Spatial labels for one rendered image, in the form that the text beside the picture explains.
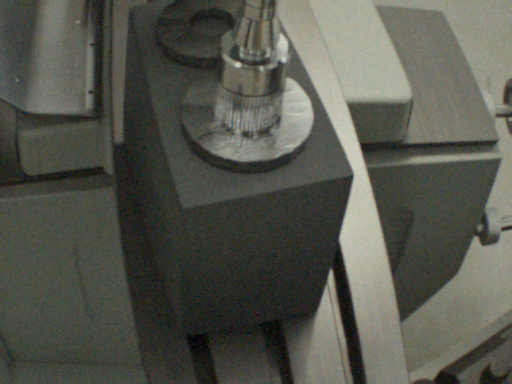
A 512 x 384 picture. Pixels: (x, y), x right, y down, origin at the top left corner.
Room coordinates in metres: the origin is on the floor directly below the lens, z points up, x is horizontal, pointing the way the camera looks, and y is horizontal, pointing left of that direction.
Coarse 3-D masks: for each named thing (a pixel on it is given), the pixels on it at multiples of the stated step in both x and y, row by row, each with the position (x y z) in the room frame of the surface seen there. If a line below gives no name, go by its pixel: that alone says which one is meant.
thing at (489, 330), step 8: (496, 320) 0.74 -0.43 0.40; (504, 320) 0.74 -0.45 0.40; (488, 328) 0.72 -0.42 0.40; (496, 328) 0.72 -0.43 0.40; (472, 336) 0.70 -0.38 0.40; (480, 336) 0.70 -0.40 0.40; (488, 336) 0.70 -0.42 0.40; (464, 344) 0.69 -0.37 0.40; (472, 344) 0.69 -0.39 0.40; (448, 352) 0.67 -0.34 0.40; (456, 352) 0.67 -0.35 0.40; (464, 352) 0.67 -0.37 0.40; (432, 360) 0.66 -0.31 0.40; (440, 360) 0.66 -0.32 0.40; (448, 360) 0.66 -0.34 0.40; (424, 368) 0.64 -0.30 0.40; (432, 368) 0.64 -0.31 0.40; (440, 368) 0.64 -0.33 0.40; (416, 376) 0.63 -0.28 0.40; (424, 376) 0.63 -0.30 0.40; (432, 376) 0.63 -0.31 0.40
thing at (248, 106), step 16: (288, 64) 0.47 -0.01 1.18; (224, 80) 0.45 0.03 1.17; (240, 80) 0.45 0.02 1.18; (256, 80) 0.45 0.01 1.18; (272, 80) 0.45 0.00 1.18; (224, 96) 0.45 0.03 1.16; (240, 96) 0.45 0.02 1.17; (256, 96) 0.45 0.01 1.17; (272, 96) 0.45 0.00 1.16; (224, 112) 0.45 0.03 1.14; (240, 112) 0.45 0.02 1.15; (256, 112) 0.45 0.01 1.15; (272, 112) 0.45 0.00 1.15; (240, 128) 0.45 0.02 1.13; (256, 128) 0.45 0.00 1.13
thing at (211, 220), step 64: (192, 0) 0.59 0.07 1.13; (128, 64) 0.57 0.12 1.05; (192, 64) 0.52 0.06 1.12; (128, 128) 0.56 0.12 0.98; (192, 128) 0.45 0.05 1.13; (320, 128) 0.47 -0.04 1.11; (192, 192) 0.40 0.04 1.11; (256, 192) 0.41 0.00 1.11; (320, 192) 0.43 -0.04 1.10; (192, 256) 0.39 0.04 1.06; (256, 256) 0.41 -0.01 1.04; (320, 256) 0.43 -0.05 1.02; (192, 320) 0.39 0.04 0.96; (256, 320) 0.42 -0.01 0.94
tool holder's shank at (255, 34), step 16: (256, 0) 0.46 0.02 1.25; (272, 0) 0.46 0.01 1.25; (240, 16) 0.46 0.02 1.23; (256, 16) 0.46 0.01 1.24; (272, 16) 0.46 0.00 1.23; (240, 32) 0.46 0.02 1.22; (256, 32) 0.46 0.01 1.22; (272, 32) 0.46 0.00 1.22; (240, 48) 0.46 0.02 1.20; (256, 48) 0.45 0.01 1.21
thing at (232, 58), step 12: (228, 36) 0.47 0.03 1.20; (228, 48) 0.46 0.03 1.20; (276, 48) 0.47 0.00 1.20; (288, 48) 0.47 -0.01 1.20; (228, 60) 0.45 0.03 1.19; (240, 60) 0.45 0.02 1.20; (252, 60) 0.45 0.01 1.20; (264, 60) 0.45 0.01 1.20; (276, 60) 0.46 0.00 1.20; (288, 60) 0.46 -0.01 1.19; (240, 72) 0.45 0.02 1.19; (252, 72) 0.45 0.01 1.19; (264, 72) 0.45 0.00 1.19; (276, 72) 0.45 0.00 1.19
